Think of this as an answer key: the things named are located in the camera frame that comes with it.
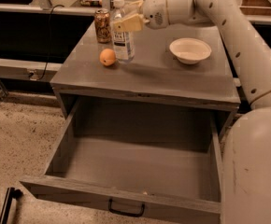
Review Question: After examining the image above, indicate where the orange fruit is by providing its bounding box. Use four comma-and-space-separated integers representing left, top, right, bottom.
99, 49, 116, 66

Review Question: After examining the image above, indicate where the black object at floor left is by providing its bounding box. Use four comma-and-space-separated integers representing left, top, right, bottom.
0, 187, 22, 224

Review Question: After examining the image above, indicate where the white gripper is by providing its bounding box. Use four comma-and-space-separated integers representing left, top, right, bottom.
113, 0, 168, 33

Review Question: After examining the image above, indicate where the white bowl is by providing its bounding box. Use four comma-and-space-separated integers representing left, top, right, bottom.
169, 38, 212, 64

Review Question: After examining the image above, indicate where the open grey top drawer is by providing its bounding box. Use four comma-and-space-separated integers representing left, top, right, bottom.
21, 97, 221, 224

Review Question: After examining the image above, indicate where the grey cabinet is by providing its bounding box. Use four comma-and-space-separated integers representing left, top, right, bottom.
50, 24, 240, 136

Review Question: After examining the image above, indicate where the black cable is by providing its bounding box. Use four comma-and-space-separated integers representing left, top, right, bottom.
36, 4, 65, 81

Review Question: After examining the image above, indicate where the black drawer handle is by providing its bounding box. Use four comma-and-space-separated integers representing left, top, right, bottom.
107, 199, 146, 217

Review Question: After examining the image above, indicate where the brown patterned soda can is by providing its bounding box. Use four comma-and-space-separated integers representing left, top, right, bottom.
94, 8, 111, 43

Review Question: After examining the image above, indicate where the clear plastic water bottle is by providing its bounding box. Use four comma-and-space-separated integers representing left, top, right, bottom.
110, 0, 135, 63

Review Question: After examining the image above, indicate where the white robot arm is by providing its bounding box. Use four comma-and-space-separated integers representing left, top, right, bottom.
113, 0, 271, 224

